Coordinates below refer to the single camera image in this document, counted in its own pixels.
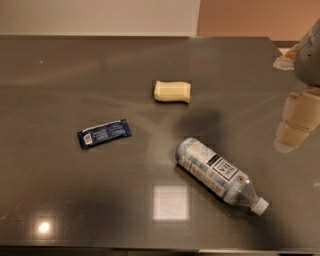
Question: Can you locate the dark blue snack wrapper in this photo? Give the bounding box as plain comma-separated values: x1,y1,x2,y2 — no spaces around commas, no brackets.
77,119,132,149

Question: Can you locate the yellow sponge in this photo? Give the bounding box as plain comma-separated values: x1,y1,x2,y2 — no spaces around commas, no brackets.
153,81,191,104

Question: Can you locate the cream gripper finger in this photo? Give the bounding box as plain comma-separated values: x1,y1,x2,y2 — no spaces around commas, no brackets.
274,87,320,153
273,45,298,71

